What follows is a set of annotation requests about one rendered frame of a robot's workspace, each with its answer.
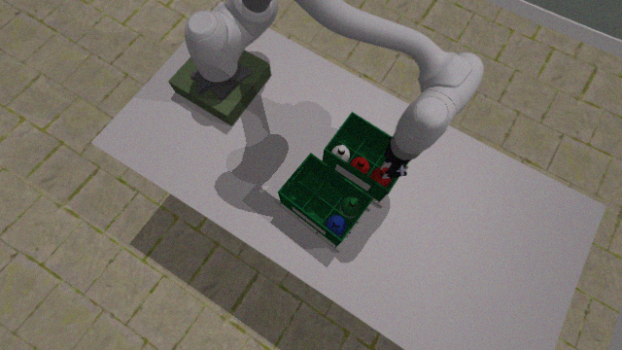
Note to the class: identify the blue bottle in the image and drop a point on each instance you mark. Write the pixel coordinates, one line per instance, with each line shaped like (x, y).
(336, 224)

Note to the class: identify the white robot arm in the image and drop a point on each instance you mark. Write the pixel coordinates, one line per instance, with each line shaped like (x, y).
(215, 48)

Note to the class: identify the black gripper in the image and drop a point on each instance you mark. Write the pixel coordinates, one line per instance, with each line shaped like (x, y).
(396, 163)

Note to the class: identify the green bottle crate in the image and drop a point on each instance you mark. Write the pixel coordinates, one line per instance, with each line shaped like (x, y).
(352, 135)
(313, 193)

